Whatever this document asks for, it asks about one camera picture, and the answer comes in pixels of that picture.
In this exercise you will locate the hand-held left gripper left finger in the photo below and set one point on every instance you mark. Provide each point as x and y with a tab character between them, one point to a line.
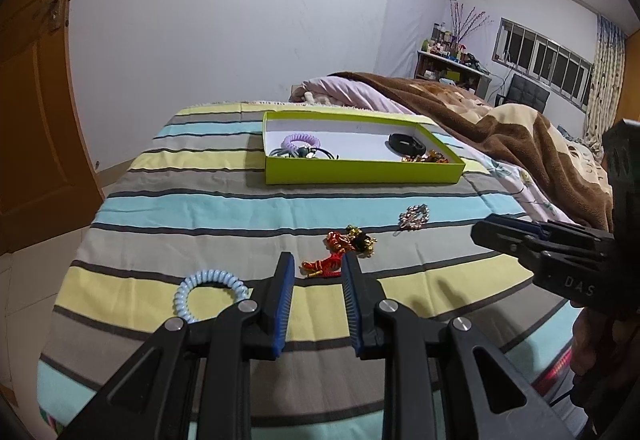
285	300

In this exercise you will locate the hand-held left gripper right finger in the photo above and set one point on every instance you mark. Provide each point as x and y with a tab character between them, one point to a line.
351	300

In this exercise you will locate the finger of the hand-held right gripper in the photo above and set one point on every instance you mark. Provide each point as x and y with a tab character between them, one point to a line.
565	234
505	237

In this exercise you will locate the green cardboard box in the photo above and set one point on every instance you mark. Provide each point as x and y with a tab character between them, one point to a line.
350	173

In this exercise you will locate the black wristband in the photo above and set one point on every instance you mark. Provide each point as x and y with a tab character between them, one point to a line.
400	143

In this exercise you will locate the person's right hand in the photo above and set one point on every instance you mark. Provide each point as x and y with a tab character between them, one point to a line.
592	340

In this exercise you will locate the brown fleece blanket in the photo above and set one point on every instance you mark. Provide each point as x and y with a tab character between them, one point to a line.
500	145

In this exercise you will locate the striped bedsheet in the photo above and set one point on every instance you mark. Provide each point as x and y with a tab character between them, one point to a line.
200	210

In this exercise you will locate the black chair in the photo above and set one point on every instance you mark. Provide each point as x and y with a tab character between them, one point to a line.
525	93

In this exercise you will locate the patterned curtain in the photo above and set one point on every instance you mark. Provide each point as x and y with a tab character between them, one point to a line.
605	80

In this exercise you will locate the barred window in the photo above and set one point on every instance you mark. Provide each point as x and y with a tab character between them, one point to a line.
545	60

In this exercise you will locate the white shelf unit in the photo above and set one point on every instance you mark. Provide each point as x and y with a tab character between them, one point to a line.
445	73

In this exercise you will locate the group of bottles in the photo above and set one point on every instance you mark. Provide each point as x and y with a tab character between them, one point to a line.
445	45

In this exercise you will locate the pink pillow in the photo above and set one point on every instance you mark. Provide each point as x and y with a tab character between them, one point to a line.
340	90

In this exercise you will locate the vase of purple branches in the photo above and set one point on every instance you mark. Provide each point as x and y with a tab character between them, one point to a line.
462	23

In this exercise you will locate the wooden door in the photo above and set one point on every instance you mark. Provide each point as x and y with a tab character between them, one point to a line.
35	120

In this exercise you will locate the metal door lock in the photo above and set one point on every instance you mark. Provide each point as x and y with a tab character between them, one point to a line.
57	8

